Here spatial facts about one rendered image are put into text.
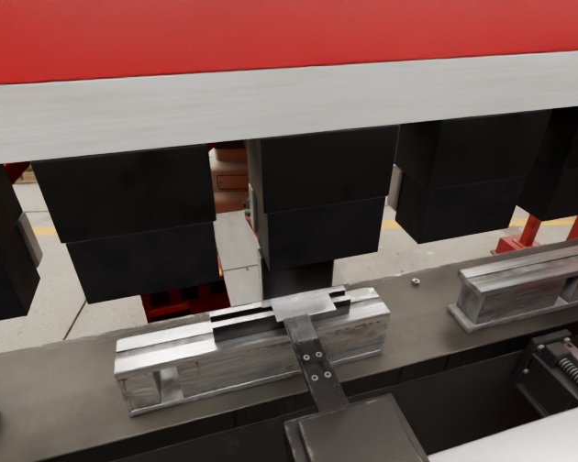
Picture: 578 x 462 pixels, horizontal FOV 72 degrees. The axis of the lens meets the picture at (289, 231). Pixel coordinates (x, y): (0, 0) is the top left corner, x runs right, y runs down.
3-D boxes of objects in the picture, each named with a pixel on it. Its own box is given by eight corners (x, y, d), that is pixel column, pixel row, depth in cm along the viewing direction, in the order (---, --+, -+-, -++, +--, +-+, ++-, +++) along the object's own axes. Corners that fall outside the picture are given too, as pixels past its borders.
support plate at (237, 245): (297, 206, 82) (297, 202, 81) (348, 288, 61) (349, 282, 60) (209, 219, 78) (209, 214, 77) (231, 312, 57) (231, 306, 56)
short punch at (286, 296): (326, 290, 59) (329, 236, 53) (330, 299, 57) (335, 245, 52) (260, 302, 56) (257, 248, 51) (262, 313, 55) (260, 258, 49)
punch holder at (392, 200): (471, 199, 62) (502, 91, 53) (510, 227, 55) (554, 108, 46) (384, 213, 59) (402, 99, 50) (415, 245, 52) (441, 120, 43)
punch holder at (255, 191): (353, 218, 57) (365, 103, 48) (380, 251, 51) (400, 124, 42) (251, 234, 54) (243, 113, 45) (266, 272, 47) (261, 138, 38)
